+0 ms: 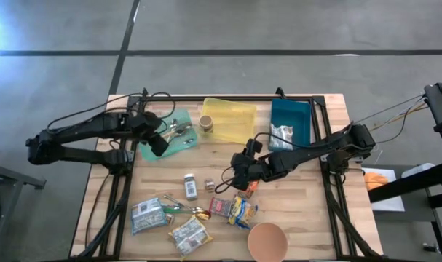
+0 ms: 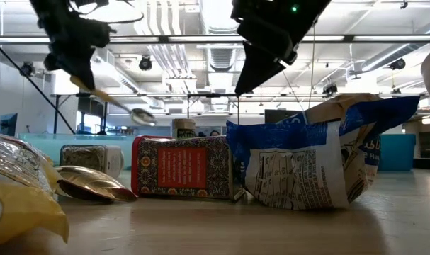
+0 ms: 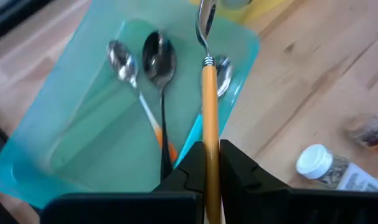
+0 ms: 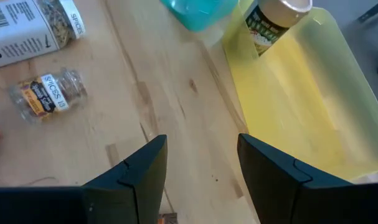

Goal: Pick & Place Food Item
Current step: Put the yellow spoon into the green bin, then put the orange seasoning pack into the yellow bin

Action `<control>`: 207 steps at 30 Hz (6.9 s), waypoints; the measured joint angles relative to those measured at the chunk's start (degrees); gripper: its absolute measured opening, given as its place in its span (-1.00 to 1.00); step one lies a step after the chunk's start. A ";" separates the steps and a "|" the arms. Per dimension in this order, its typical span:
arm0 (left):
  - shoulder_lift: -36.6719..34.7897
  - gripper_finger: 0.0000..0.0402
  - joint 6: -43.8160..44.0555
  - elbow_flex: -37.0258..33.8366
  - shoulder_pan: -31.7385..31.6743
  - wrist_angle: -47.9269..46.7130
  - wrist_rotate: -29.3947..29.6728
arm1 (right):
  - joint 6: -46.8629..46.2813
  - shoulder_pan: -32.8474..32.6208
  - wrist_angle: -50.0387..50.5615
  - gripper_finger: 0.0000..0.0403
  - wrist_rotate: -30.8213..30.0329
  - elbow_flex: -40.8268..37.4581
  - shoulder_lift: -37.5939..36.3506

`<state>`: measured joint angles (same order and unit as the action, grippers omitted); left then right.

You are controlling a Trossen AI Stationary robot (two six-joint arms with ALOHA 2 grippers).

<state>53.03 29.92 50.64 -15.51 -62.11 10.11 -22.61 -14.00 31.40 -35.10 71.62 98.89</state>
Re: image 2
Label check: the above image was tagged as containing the red patterned paprika tin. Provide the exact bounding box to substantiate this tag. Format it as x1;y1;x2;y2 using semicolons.
130;134;247;203

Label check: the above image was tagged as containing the white label herb jar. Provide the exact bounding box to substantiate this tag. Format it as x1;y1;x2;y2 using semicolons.
60;143;125;179

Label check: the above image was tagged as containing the yellow ramen packet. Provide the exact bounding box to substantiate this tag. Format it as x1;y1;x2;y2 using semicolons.
0;130;70;246

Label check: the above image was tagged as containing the tan lid spice jar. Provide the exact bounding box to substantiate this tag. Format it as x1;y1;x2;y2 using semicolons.
171;118;197;140

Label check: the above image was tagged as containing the yellow blue noodle soup packet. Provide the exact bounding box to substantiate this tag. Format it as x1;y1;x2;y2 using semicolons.
225;92;421;210

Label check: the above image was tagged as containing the small blue screen monitor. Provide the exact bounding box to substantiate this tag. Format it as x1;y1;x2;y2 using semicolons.
0;112;19;137

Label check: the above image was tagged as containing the black computer monitor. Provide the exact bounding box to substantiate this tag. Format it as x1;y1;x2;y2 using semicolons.
264;108;300;125

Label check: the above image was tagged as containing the black ceiling spotlight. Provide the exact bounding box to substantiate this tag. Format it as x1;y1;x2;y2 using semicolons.
138;55;154;72
322;83;339;96
18;60;35;78
390;57;407;71

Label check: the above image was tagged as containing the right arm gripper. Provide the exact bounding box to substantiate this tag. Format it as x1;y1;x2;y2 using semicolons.
230;0;332;95

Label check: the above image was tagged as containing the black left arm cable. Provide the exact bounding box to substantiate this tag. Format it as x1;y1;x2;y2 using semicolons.
0;32;77;135

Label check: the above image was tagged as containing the black metal workstation frame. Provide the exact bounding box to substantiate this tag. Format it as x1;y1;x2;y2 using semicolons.
51;92;241;136

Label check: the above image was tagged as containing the teal translucent plastic bin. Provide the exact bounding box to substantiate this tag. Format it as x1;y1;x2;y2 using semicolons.
18;132;137;167

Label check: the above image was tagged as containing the gold spoon green handle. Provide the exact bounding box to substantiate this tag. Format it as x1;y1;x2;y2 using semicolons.
55;165;138;203

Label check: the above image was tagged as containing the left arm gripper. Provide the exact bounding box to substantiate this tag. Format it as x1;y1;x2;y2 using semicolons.
29;0;115;91

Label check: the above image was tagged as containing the black horizontal beam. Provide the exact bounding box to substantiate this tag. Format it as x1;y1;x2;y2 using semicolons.
0;34;430;45

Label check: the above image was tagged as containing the blue plastic bin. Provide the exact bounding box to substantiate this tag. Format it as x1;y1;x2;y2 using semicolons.
379;133;417;172

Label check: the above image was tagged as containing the wooden handled silver spoon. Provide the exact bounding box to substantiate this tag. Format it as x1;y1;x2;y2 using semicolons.
69;75;157;127

